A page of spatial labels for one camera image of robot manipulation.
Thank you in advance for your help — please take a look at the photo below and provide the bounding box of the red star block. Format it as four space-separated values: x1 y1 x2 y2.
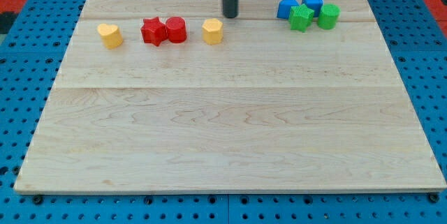
140 17 168 47

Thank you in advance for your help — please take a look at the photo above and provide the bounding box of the green star block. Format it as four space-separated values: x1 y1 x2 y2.
288 4 314 32

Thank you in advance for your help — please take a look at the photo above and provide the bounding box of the yellow heart block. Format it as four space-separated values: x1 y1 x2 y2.
97 24 124 50

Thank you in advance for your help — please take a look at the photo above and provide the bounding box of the light wooden board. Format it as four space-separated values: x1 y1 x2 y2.
14 0 446 195

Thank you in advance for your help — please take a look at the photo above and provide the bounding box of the yellow hexagon block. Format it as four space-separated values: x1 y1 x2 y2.
202 18 224 45

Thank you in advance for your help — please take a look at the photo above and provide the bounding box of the red cylinder block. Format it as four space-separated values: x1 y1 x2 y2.
166 17 187 43

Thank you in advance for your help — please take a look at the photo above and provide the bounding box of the blue triangle block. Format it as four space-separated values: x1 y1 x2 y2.
277 0 300 20

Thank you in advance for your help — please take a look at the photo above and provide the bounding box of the blue cube block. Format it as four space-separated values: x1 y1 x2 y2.
302 0 323 17

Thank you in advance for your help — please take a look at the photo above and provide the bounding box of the green cylinder block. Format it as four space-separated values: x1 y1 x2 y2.
317 3 340 30

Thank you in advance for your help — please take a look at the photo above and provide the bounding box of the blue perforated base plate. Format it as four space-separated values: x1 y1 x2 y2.
1 0 446 223

